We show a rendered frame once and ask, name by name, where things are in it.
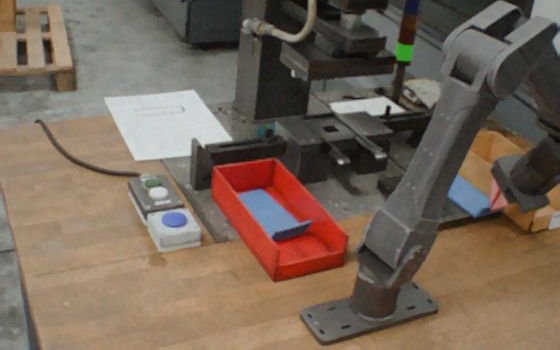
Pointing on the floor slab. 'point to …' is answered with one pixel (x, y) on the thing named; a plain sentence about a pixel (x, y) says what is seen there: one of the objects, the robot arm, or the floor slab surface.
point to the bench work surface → (235, 266)
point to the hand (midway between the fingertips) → (493, 207)
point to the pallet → (63, 69)
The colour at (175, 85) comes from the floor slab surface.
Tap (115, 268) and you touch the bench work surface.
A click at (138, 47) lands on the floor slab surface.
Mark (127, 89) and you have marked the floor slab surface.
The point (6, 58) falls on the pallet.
